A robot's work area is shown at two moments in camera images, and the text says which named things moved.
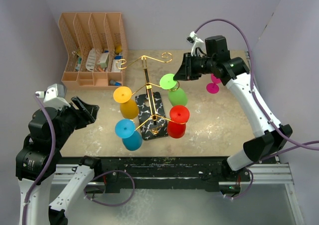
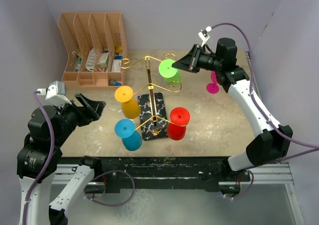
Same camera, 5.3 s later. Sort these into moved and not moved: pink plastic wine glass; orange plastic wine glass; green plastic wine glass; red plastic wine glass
Moved: green plastic wine glass
Not moved: pink plastic wine glass; red plastic wine glass; orange plastic wine glass
